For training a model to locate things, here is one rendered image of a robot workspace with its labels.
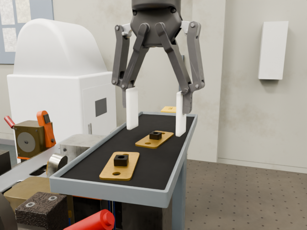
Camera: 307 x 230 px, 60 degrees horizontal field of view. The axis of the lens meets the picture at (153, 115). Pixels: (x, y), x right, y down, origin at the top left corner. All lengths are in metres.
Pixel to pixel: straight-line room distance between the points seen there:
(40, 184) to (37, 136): 0.49
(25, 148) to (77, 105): 1.38
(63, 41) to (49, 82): 0.38
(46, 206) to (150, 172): 0.16
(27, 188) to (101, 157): 0.17
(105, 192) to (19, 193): 0.23
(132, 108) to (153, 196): 0.20
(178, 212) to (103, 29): 2.71
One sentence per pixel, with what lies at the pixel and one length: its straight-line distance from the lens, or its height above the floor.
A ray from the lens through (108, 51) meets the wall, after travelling 3.22.
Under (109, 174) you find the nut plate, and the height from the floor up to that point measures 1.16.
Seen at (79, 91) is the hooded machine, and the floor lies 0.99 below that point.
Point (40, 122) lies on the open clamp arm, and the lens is 1.00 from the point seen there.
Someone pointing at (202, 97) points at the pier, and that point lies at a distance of 2.71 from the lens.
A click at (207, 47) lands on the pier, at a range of 2.67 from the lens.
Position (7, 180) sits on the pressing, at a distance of 0.76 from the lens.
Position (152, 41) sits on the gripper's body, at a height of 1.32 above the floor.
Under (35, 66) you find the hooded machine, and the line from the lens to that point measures 2.64.
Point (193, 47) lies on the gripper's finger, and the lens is 0.40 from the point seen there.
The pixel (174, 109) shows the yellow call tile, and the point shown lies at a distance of 0.70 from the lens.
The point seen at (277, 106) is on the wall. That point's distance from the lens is 2.93.
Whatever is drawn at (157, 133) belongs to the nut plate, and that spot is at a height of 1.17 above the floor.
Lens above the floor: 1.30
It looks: 13 degrees down
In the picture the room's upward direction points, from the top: straight up
